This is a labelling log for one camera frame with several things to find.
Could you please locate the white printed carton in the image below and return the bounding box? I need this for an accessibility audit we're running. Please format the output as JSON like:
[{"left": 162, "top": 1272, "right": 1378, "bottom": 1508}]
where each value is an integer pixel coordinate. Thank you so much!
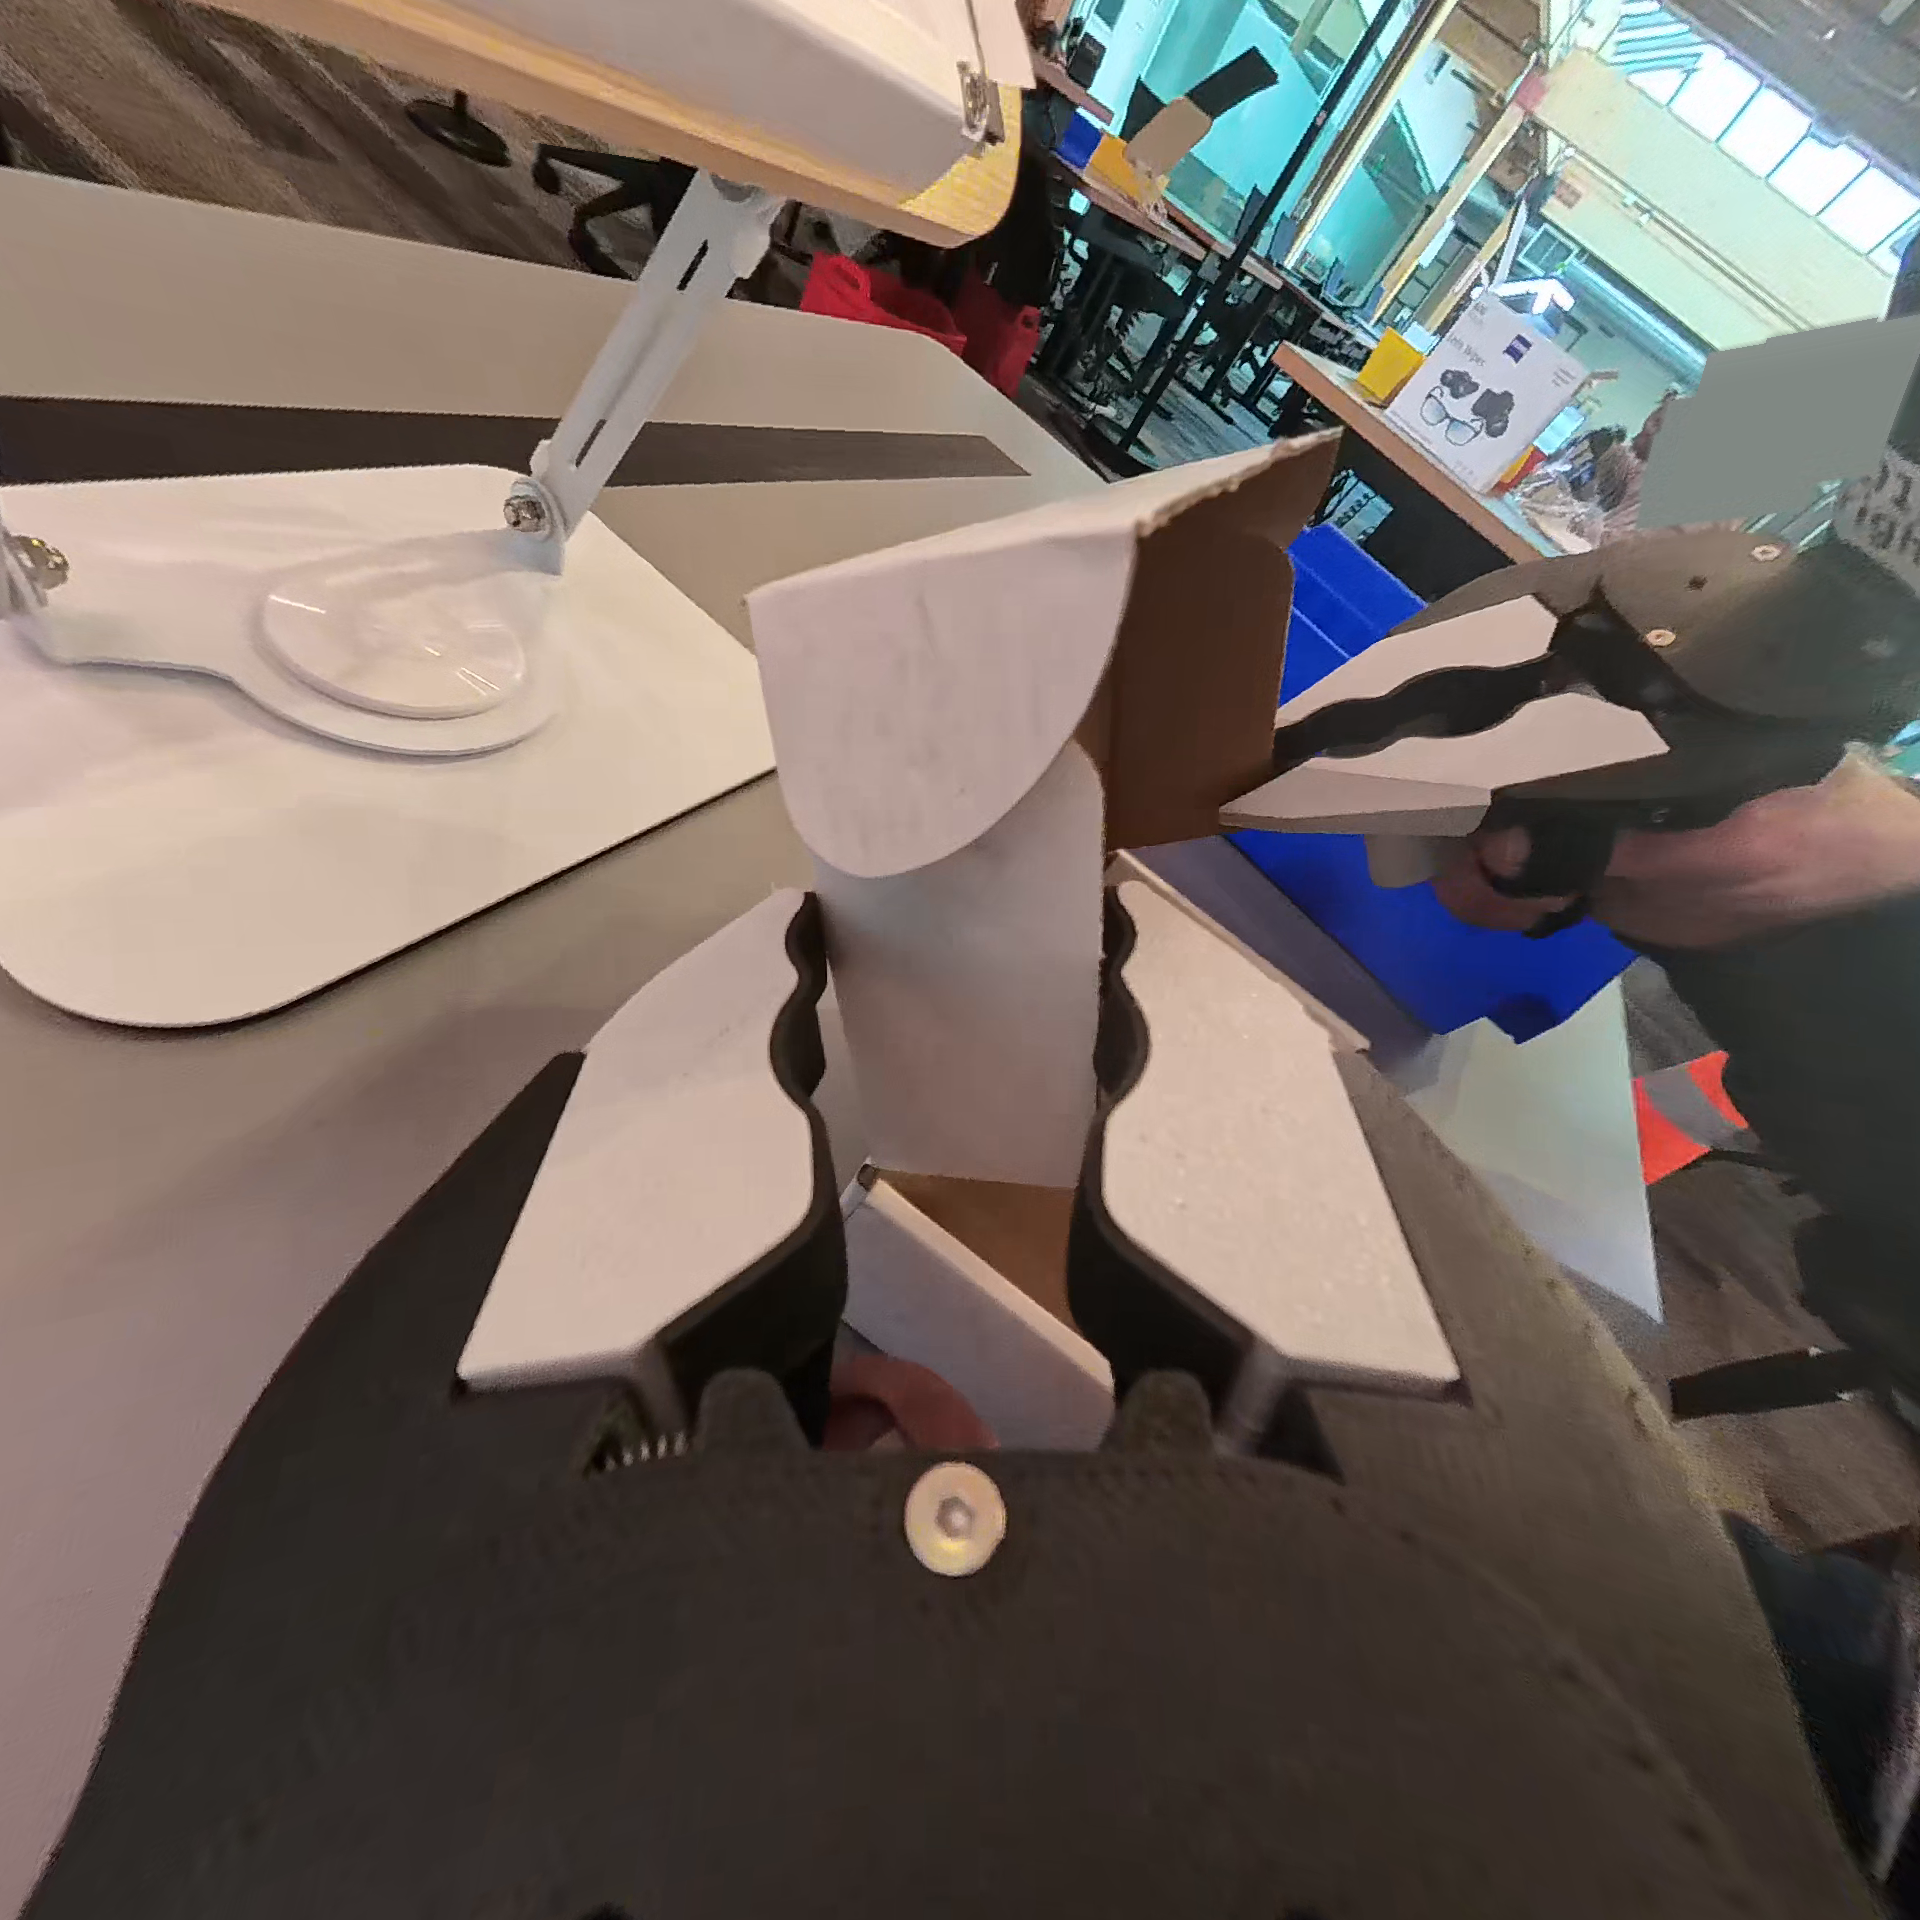
[{"left": 1383, "top": 288, "right": 1594, "bottom": 500}]

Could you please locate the person's left hand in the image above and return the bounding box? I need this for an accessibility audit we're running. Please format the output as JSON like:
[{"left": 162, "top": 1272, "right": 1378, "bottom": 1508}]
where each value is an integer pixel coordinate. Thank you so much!
[{"left": 823, "top": 1351, "right": 1000, "bottom": 1455}]

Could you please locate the black floor stand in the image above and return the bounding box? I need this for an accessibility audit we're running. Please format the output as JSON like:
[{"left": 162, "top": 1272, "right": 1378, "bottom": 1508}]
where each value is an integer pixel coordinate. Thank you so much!
[{"left": 401, "top": 88, "right": 513, "bottom": 155}]

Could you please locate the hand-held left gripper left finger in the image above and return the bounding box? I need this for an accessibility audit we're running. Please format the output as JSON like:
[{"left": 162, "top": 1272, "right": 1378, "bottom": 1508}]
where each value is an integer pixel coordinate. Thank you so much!
[{"left": 454, "top": 888, "right": 845, "bottom": 1444}]

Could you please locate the clear acrylic clip plate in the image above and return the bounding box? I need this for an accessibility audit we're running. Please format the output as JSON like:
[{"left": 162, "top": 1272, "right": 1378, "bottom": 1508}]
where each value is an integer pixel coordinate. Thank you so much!
[{"left": 432, "top": 0, "right": 1039, "bottom": 192}]

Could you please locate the white cardboard box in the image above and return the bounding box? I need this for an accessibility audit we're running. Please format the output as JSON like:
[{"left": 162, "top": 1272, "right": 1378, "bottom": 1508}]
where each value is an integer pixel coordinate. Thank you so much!
[{"left": 745, "top": 431, "right": 1346, "bottom": 1451}]

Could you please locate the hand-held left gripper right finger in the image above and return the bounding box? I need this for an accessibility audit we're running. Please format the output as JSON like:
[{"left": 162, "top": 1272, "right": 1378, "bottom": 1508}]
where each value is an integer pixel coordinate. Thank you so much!
[{"left": 1070, "top": 881, "right": 1467, "bottom": 1451}]

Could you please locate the wooden work table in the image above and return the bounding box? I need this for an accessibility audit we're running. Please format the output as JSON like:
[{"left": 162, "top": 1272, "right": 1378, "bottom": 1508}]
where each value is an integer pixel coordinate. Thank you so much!
[{"left": 1271, "top": 338, "right": 1579, "bottom": 567}]

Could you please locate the blue plastic bin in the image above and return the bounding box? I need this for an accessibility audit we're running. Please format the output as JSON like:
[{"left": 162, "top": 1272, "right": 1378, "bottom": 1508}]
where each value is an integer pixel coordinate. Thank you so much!
[{"left": 1226, "top": 522, "right": 1641, "bottom": 1048}]

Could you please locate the orange safety vest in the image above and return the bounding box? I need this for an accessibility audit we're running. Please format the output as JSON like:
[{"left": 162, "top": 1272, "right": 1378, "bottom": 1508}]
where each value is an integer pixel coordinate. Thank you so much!
[{"left": 1630, "top": 1048, "right": 1752, "bottom": 1192}]

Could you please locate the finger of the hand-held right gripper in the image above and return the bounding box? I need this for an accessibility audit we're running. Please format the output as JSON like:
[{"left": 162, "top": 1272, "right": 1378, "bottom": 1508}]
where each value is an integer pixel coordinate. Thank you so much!
[
  {"left": 1216, "top": 703, "right": 1675, "bottom": 841},
  {"left": 1271, "top": 594, "right": 1566, "bottom": 771}
]

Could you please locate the clear acrylic bracket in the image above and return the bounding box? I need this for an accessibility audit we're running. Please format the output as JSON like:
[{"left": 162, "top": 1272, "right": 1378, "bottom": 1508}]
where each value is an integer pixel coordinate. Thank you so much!
[{"left": 27, "top": 533, "right": 566, "bottom": 761}]

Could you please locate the person's right hand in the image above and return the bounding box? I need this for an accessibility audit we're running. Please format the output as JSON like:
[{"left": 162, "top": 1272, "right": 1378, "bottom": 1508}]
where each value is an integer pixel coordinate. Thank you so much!
[{"left": 1427, "top": 754, "right": 1920, "bottom": 954}]

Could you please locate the red bag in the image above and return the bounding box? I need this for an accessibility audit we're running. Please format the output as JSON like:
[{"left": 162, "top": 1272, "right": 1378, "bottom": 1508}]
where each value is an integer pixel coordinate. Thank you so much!
[{"left": 800, "top": 251, "right": 1046, "bottom": 395}]

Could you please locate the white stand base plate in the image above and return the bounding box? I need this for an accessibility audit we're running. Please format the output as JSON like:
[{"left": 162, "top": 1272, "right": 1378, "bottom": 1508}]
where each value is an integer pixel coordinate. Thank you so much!
[{"left": 0, "top": 461, "right": 784, "bottom": 1031}]

